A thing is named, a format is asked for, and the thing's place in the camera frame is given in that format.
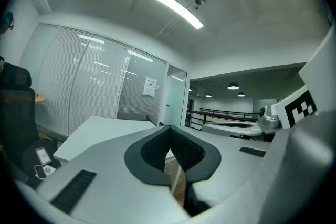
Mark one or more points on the flat white card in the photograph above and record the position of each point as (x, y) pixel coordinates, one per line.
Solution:
(51, 170)

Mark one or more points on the white paper notice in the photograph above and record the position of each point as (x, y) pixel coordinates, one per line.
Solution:
(149, 86)

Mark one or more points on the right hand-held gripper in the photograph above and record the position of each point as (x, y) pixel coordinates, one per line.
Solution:
(302, 110)

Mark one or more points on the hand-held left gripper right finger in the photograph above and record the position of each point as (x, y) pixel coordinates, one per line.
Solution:
(231, 165)

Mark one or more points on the round wooden table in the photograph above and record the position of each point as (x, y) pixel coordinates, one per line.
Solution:
(40, 98)

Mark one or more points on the long ceiling light strip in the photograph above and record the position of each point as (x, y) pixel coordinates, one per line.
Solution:
(177, 8)

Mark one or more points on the frosted glass door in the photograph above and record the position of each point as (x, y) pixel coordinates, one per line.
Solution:
(174, 97)

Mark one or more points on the large black pendant lamp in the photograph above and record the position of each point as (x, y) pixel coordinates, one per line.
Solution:
(233, 85)

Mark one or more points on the silver fisheye camera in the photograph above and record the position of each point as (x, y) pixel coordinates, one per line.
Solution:
(269, 121)

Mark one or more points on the black metal railing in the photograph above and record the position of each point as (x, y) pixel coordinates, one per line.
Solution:
(210, 115)

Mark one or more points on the black office chair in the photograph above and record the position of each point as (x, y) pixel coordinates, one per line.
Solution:
(18, 118)

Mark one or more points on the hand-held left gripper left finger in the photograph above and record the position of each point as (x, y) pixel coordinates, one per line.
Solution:
(118, 191)

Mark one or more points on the small white device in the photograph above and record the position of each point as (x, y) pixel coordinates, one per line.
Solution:
(40, 171)

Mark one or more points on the glass partition with blinds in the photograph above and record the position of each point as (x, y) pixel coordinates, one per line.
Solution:
(99, 81)

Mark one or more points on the small black pendant lamp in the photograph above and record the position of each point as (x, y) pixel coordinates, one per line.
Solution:
(241, 94)
(208, 95)

